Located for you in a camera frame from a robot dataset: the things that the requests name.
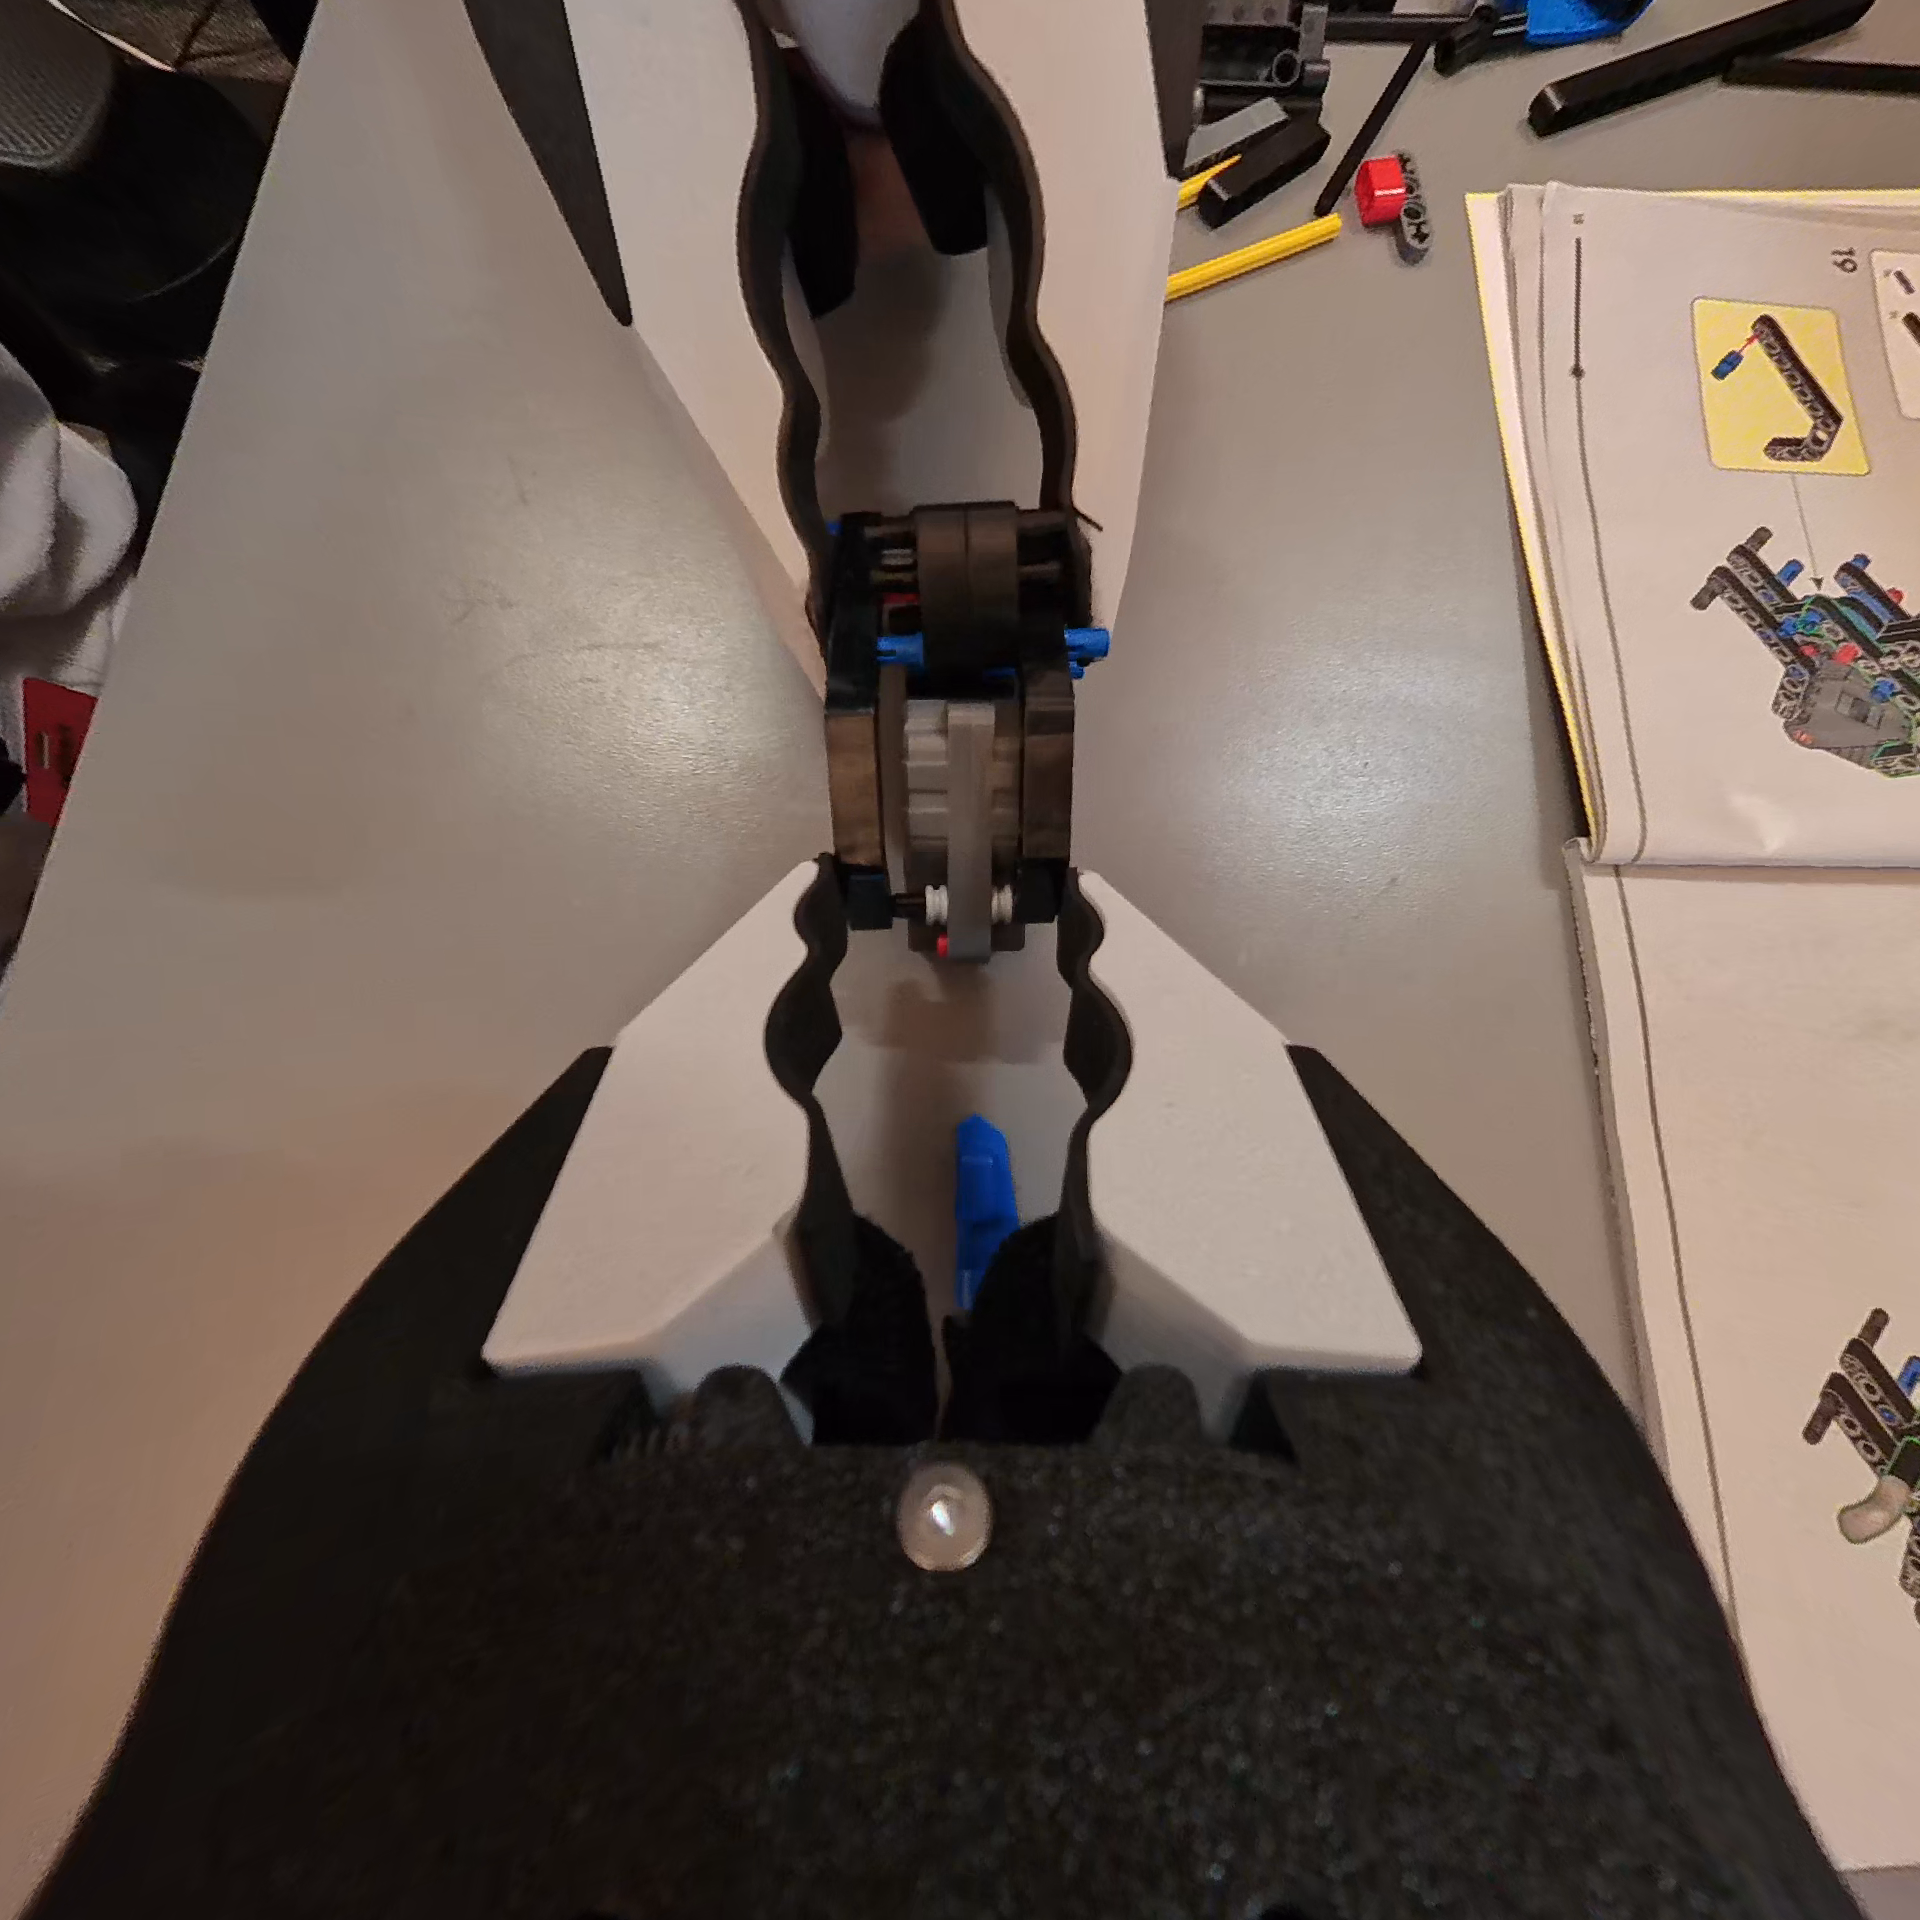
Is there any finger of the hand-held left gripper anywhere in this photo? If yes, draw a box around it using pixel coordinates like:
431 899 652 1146
883 0 1183 670
568 0 864 712

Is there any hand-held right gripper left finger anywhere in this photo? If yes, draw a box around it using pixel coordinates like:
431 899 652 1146
481 858 945 1449

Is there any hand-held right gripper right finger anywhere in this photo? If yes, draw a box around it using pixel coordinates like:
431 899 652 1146
943 866 1426 1449

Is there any lego motor chassis assembly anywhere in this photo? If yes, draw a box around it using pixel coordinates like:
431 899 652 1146
816 504 1115 972

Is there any long yellow lego axle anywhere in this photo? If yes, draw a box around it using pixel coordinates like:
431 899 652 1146
1166 213 1346 305

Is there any pile of assorted lego beams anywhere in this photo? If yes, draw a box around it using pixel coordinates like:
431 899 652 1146
1177 0 1532 233

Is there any blue curved lego panel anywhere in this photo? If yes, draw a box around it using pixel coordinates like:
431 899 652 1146
952 1114 1024 1325

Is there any long black lego beam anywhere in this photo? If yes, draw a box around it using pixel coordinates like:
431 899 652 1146
1527 0 1882 139

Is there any lego instruction booklet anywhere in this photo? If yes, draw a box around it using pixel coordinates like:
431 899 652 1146
1467 181 1920 1729

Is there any thin black lego axle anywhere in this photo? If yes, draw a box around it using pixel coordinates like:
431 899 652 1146
1722 52 1920 96

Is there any person's left hand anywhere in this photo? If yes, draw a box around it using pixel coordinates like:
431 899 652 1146
843 109 924 252

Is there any red connector on grey beam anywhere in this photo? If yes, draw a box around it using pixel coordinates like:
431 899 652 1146
1354 152 1439 265

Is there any black office chair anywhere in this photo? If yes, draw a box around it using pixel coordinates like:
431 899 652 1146
0 0 310 460

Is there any person's white shirt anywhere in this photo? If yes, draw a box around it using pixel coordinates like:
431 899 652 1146
0 344 140 818

